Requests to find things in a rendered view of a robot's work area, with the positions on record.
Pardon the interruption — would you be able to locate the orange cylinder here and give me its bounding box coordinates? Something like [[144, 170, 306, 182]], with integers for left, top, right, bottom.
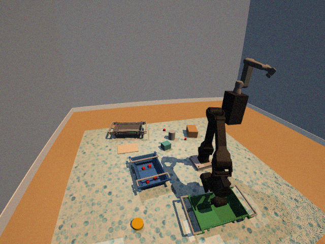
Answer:
[[132, 218, 144, 231]]

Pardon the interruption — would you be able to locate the orange-brown box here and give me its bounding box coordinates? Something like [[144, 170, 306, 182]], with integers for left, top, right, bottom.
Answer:
[[186, 125, 198, 138]]

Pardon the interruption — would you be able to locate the teal cube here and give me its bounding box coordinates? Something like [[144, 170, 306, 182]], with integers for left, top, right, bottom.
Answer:
[[161, 141, 171, 150]]

